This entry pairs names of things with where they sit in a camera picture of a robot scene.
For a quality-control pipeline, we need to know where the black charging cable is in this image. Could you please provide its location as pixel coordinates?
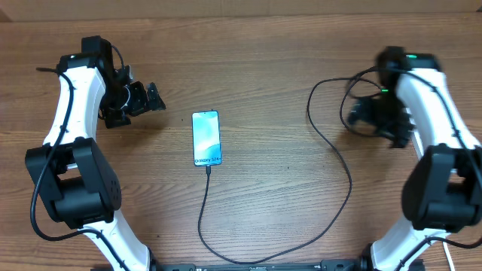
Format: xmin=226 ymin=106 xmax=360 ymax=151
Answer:
xmin=197 ymin=67 xmax=385 ymax=265

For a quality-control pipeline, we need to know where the Samsung Galaxy smartphone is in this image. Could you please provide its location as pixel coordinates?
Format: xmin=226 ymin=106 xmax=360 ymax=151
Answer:
xmin=191 ymin=111 xmax=222 ymax=167

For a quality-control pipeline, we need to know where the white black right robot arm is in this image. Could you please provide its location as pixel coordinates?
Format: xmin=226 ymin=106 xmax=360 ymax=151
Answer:
xmin=345 ymin=46 xmax=481 ymax=270

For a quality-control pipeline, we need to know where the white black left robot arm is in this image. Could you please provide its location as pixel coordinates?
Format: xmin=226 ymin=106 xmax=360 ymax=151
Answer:
xmin=25 ymin=35 xmax=166 ymax=270

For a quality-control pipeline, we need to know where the white power strip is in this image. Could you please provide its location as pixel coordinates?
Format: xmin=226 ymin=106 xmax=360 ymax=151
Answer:
xmin=404 ymin=108 xmax=425 ymax=160

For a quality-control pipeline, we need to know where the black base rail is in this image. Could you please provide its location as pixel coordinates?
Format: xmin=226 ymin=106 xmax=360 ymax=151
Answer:
xmin=154 ymin=260 xmax=362 ymax=271

